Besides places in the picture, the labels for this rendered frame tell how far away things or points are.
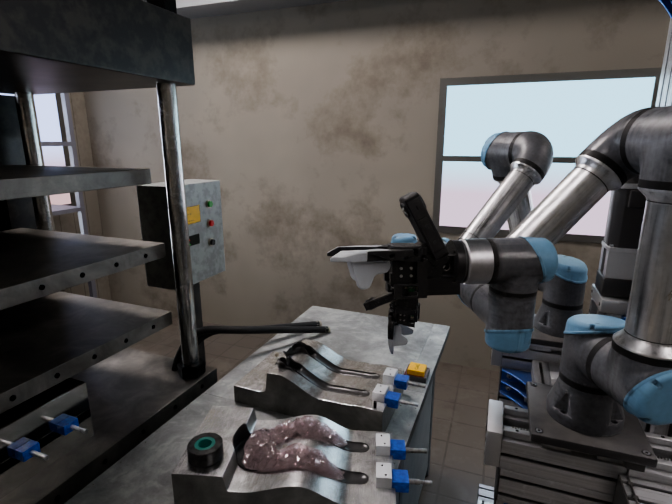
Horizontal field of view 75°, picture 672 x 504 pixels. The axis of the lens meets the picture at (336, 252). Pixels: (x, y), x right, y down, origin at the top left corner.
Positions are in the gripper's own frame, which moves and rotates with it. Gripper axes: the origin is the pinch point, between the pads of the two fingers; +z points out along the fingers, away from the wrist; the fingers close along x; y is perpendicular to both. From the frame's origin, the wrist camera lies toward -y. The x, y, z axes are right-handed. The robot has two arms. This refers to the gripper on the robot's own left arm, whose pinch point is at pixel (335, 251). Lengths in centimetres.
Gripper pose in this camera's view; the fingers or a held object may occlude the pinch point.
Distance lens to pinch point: 69.2
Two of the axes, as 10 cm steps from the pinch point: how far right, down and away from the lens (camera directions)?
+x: -0.9, -1.1, 9.9
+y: 0.2, 9.9, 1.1
